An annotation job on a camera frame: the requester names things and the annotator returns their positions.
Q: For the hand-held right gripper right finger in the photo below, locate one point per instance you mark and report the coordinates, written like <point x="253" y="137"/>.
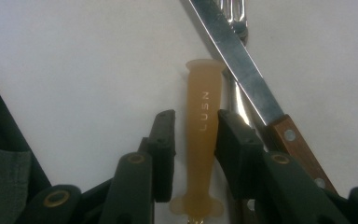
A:
<point x="239" y="152"/>

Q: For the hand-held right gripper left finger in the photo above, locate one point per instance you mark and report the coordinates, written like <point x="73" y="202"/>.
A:
<point x="163" y="149"/>

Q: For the silver metal fork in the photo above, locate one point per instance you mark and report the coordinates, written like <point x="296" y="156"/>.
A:
<point x="234" y="18"/>

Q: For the white table cover sheet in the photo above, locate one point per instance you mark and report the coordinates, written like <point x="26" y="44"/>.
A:
<point x="74" y="62"/>

